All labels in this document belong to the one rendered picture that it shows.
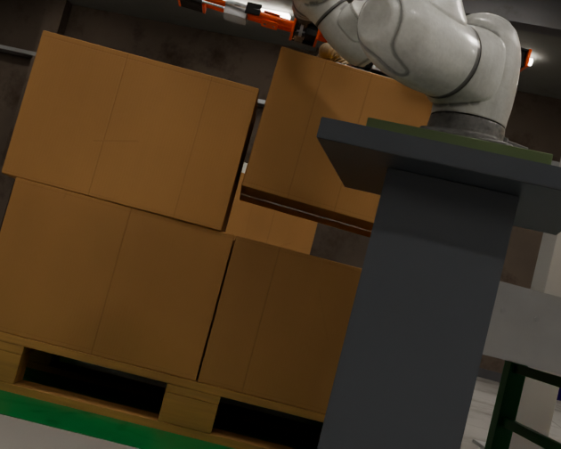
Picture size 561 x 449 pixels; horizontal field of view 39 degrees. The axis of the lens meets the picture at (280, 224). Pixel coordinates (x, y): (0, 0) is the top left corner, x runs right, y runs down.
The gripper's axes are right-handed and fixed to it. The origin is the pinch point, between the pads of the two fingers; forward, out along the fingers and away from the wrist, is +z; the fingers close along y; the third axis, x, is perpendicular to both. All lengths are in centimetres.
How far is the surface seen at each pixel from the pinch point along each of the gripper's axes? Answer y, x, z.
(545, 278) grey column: 44, 128, 95
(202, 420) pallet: 115, 1, -22
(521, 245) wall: -61, 372, 814
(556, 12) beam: -260, 248, 523
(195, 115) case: 37.7, -21.5, -21.6
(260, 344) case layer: 92, 11, -21
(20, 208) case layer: 74, -59, -22
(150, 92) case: 35, -35, -21
